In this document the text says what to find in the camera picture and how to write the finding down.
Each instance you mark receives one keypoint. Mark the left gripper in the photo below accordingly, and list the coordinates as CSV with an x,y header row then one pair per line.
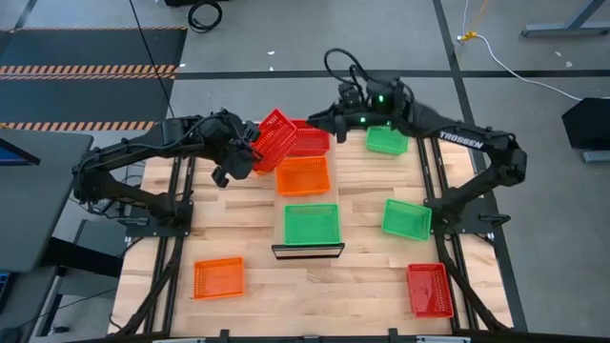
x,y
236,152

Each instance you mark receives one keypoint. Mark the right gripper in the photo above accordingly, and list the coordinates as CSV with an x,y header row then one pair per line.
x,y
364,120

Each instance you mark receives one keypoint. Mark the red plastic basket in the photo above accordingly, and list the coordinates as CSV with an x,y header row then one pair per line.
x,y
429,290
312,143
276,140

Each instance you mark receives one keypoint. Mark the green plastic basket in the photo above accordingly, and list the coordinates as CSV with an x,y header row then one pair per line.
x,y
312,224
386,143
406,220

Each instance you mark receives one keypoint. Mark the orange plastic basket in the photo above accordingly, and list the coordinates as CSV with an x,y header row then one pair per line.
x,y
219,278
302,176

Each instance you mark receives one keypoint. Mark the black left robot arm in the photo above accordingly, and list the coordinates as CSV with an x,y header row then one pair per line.
x,y
176,133

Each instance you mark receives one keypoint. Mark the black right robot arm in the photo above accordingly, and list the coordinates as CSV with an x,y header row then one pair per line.
x,y
472,140

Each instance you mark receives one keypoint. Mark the yellow power plug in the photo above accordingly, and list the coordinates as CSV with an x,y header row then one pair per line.
x,y
469,35

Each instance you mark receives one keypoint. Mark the dark hazard-striped floor mat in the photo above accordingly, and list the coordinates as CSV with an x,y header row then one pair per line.
x,y
86,97

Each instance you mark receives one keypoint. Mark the grey desk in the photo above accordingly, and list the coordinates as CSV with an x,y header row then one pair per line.
x,y
43,214

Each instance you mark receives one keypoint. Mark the screen with blue display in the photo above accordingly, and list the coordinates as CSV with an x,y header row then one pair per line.
x,y
12,156

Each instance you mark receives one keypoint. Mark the grey metal table leg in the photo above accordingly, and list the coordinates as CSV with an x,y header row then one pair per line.
x,y
562,31

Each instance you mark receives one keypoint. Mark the black box-shaped object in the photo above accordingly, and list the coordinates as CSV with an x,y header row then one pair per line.
x,y
588,124

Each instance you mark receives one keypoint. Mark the grey metal foot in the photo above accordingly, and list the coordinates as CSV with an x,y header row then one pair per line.
x,y
598,157

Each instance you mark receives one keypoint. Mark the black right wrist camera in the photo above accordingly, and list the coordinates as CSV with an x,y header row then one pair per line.
x,y
350,95

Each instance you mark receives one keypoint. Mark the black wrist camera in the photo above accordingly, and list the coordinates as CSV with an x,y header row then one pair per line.
x,y
350,95
220,177

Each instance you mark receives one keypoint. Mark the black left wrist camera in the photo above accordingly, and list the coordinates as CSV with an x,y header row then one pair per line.
x,y
220,177

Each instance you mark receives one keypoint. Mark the raised shelf with black frame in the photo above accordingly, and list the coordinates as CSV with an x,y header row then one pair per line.
x,y
305,200

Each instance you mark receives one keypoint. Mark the white metal bracket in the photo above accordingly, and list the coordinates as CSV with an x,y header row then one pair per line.
x,y
178,340
443,340

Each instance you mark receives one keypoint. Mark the black aluminium table frame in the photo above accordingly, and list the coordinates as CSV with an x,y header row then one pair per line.
x,y
352,339

